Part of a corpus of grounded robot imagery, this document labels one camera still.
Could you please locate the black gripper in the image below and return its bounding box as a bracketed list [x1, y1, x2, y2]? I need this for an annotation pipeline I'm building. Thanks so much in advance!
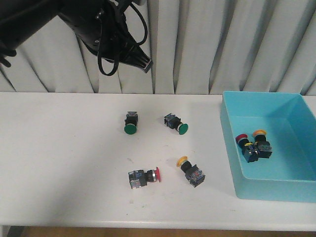
[59, 0, 153, 73]

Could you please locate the green push button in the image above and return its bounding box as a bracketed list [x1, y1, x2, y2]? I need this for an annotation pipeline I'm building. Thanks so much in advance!
[124, 111, 138, 135]
[164, 113, 189, 135]

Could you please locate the red push button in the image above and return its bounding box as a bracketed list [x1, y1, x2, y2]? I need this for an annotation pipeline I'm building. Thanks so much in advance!
[128, 167, 161, 189]
[235, 133, 259, 163]

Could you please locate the yellow push button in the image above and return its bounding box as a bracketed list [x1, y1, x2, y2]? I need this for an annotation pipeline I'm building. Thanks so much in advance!
[252, 129, 272, 158]
[176, 156, 205, 187]

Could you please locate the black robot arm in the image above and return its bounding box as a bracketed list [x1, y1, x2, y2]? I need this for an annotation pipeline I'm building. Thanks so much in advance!
[0, 0, 153, 76]

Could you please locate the light blue plastic box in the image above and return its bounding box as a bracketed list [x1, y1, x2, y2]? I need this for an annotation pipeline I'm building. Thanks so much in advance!
[220, 91, 316, 203]

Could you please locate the white pleated curtain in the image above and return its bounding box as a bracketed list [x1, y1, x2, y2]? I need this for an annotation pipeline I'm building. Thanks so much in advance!
[0, 0, 316, 95]

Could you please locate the lying red push button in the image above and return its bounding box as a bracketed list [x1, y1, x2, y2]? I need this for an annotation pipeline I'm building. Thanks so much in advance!
[128, 167, 161, 189]

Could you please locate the lying yellow push button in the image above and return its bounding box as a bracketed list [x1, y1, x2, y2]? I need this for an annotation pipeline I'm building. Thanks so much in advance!
[176, 156, 205, 187]

